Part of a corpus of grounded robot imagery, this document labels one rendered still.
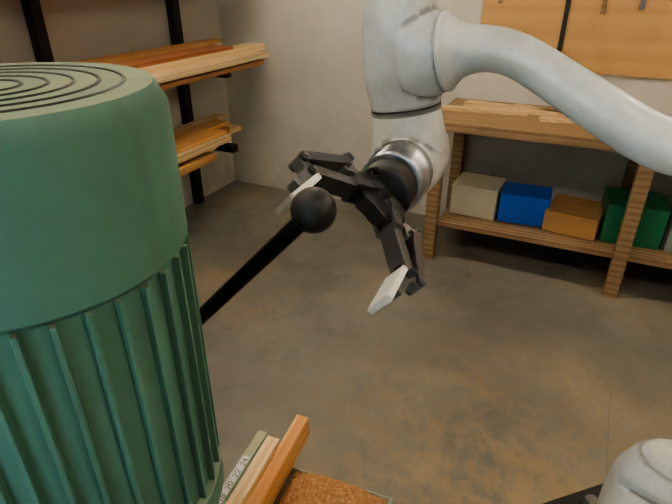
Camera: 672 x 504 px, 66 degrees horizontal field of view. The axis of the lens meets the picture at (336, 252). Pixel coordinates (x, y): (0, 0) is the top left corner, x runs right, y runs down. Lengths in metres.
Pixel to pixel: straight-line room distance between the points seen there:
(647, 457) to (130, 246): 0.85
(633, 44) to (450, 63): 2.73
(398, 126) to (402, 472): 1.48
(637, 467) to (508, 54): 0.64
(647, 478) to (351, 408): 1.42
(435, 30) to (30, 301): 0.58
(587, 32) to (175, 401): 3.22
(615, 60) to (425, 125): 2.72
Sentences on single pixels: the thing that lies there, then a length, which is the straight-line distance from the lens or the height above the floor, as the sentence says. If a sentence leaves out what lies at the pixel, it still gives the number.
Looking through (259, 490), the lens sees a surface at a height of 0.94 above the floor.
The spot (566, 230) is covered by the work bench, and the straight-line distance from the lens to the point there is 3.20.
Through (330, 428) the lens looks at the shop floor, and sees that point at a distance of 2.13.
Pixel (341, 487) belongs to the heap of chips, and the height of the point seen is 0.93.
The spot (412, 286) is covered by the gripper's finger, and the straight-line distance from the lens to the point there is 0.59.
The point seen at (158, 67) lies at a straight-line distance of 3.09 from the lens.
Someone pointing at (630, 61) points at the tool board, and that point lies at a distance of 3.42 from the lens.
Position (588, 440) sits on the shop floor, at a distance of 2.30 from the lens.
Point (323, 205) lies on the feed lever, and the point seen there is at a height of 1.41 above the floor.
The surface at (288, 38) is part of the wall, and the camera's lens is 3.97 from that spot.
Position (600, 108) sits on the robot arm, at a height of 1.41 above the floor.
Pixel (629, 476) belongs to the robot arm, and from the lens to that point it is 0.98.
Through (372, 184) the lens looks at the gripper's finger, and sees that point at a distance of 0.62.
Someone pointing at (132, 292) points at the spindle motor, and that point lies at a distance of 0.29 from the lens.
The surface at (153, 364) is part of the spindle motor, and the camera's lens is 0.32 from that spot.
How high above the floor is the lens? 1.56
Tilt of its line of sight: 28 degrees down
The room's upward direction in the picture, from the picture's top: straight up
